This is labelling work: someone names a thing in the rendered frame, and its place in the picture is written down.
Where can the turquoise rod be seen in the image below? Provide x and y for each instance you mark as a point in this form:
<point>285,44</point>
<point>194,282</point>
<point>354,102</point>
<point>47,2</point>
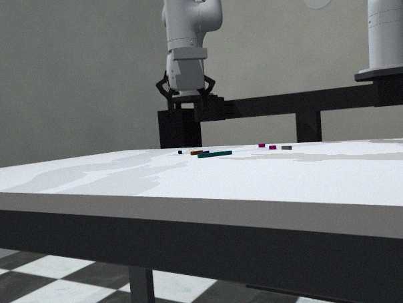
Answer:
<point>220,153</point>

